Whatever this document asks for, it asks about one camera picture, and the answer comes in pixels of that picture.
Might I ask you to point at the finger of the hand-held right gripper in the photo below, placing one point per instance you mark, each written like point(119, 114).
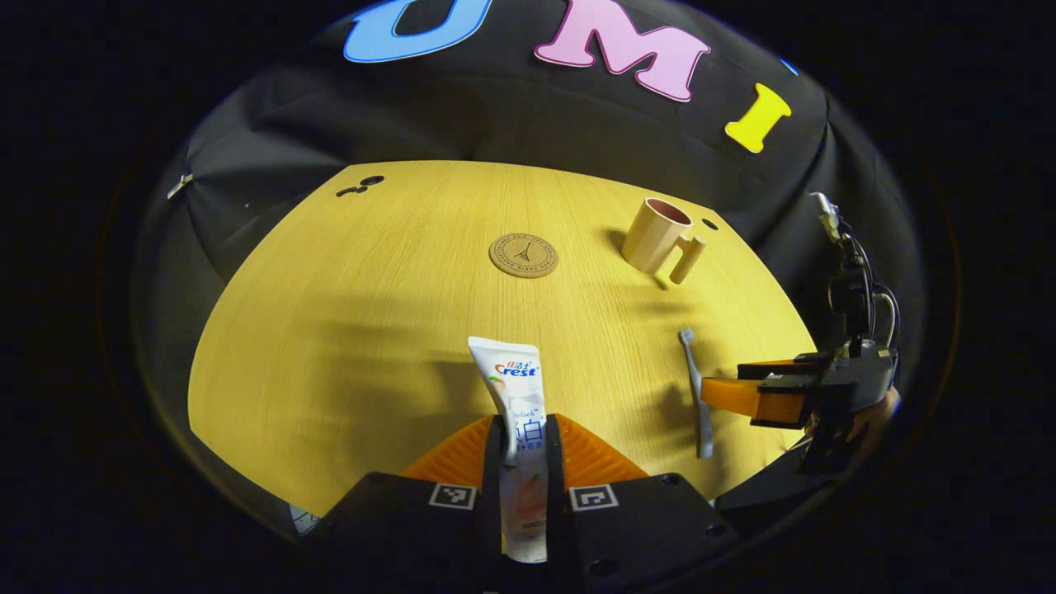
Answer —
point(784, 369)
point(759, 400)

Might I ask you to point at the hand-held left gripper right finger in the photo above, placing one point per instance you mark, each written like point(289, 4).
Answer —
point(643, 528)

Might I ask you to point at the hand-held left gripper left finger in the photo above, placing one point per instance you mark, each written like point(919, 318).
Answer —
point(412, 528)

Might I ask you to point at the white toothbrush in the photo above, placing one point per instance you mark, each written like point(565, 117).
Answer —
point(697, 388)

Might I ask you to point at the white toothpaste tube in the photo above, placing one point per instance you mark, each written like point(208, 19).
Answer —
point(516, 388)

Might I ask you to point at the beige cup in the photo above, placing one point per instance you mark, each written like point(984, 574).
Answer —
point(648, 239)

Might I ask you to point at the round cork coaster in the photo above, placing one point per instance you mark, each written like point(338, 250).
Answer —
point(523, 255)

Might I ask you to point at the black backdrop cloth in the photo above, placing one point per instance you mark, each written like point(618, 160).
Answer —
point(495, 115)

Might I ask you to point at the silver metal clip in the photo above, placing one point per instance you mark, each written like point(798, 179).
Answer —
point(180, 186)

